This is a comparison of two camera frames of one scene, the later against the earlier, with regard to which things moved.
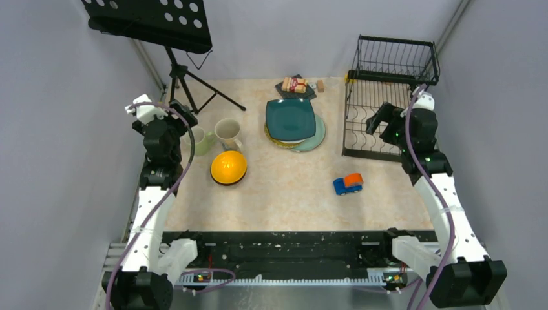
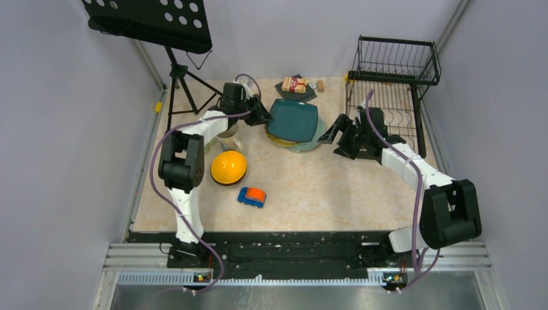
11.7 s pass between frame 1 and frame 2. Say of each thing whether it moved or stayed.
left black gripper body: moved
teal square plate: stayed
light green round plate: stayed
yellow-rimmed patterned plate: stayed
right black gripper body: moved
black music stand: stayed
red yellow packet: stayed
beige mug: stayed
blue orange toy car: moved
